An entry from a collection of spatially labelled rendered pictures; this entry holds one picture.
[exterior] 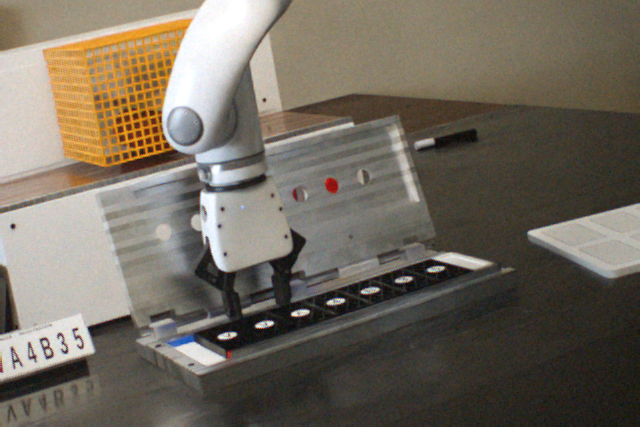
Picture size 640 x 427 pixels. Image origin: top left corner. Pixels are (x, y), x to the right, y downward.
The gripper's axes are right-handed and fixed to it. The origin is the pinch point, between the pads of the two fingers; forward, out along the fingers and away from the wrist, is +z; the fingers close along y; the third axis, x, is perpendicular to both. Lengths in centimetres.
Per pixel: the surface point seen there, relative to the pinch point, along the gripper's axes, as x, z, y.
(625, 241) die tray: -14.5, 3.3, 47.4
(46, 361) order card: 9.2, 2.4, -25.9
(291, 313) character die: -5.6, 1.0, 1.6
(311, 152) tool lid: 9.6, -14.5, 15.5
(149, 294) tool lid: 5.2, -3.3, -12.0
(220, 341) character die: -7.2, 1.2, -8.7
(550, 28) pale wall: 177, -1, 188
